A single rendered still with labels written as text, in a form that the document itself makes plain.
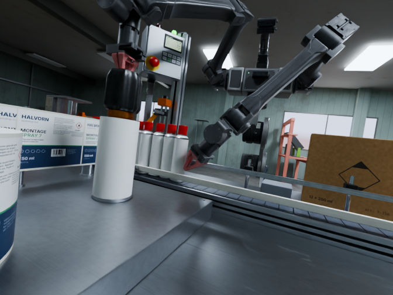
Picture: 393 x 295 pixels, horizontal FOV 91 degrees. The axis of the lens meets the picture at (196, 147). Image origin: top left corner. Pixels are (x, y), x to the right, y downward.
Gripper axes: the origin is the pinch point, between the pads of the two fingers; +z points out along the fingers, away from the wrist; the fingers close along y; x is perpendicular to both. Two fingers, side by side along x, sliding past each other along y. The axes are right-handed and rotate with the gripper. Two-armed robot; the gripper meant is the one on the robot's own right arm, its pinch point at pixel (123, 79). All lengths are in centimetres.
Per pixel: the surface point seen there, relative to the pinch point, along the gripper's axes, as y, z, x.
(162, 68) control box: -3.6, -13.1, 23.9
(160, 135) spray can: 4.0, 15.0, 17.4
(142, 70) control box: -8.9, -10.0, 18.2
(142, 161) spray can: -2.1, 26.0, 16.5
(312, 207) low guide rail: 55, 28, 14
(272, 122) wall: 5, -93, 738
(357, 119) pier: 261, -125, 739
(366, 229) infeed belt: 67, 31, 15
